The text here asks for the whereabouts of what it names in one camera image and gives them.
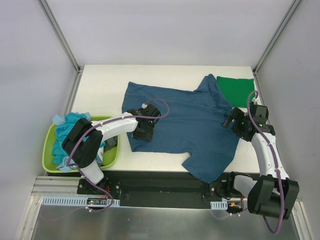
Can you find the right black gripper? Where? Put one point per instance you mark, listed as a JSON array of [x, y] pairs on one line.
[[234, 119]]

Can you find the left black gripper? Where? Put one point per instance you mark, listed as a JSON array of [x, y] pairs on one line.
[[143, 131]]

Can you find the dark blue t shirt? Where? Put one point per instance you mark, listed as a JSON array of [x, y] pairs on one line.
[[194, 125]]

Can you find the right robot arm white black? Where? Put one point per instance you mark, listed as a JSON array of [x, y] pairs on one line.
[[273, 194]]

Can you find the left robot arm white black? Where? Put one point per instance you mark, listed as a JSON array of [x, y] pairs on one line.
[[84, 140]]

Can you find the folded green t shirt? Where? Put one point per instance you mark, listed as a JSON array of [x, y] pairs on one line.
[[236, 90]]

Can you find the dark grey t shirt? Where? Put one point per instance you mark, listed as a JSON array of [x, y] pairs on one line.
[[110, 143]]

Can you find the lime green plastic basket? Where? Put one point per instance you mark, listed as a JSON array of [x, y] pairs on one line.
[[54, 159]]

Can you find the light blue t shirt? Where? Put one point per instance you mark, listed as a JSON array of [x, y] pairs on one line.
[[65, 166]]

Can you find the turquoise t shirt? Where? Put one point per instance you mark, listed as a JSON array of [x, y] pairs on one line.
[[62, 130]]

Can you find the right aluminium frame post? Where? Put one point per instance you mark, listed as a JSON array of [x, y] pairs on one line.
[[295, 4]]

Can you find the aluminium frame post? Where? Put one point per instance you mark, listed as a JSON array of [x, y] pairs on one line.
[[45, 7], [295, 4]]

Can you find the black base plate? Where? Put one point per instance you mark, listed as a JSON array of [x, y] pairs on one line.
[[155, 189]]

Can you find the right white cable duct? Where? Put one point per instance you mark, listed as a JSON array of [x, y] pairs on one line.
[[219, 205]]

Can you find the white cable duct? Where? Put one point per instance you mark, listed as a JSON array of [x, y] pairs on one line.
[[75, 201], [219, 205]]

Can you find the left aluminium frame post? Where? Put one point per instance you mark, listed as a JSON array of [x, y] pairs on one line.
[[45, 7]]

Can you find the left white cable duct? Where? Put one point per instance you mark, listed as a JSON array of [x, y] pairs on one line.
[[75, 201]]

